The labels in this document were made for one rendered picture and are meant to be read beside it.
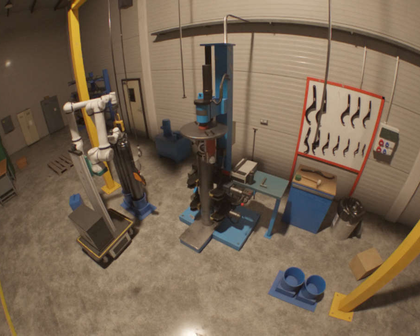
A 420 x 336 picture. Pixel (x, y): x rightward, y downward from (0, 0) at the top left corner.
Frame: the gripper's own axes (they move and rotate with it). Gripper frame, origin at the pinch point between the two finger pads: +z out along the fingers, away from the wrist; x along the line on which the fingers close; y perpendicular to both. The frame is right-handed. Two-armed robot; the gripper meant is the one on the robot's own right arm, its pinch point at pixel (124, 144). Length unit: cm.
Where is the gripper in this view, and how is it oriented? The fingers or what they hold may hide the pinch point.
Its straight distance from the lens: 299.8
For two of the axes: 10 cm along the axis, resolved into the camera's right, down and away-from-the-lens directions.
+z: 0.3, 5.3, 8.5
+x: 9.6, 2.2, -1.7
